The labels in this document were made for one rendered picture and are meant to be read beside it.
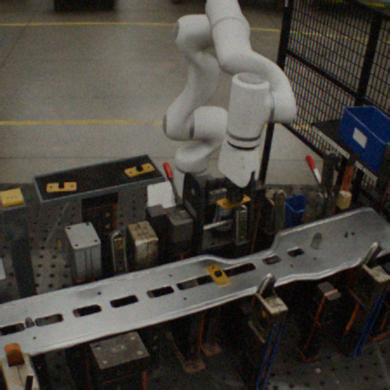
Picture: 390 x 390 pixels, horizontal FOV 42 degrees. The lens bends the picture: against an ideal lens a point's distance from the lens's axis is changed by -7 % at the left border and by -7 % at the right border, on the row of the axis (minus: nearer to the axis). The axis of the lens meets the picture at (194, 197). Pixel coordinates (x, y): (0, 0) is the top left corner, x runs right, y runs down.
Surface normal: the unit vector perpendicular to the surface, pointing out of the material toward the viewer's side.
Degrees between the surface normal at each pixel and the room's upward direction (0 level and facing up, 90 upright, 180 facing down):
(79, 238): 0
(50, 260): 0
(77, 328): 0
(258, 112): 91
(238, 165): 90
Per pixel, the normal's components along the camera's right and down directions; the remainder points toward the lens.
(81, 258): 0.43, 0.54
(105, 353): 0.07, -0.81
